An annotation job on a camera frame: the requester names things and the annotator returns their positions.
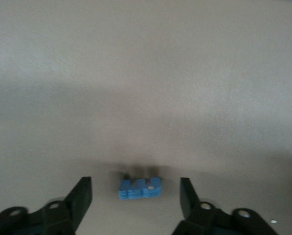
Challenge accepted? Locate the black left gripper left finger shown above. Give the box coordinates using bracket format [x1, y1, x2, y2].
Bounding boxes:
[0, 176, 92, 235]

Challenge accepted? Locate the brown table cover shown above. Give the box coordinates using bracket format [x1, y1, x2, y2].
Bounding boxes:
[0, 0, 292, 235]

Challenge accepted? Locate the blue lowercase letter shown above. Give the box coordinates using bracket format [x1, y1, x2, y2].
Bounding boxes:
[118, 176, 162, 200]

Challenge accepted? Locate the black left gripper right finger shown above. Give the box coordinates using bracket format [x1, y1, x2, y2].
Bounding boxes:
[176, 177, 280, 235]

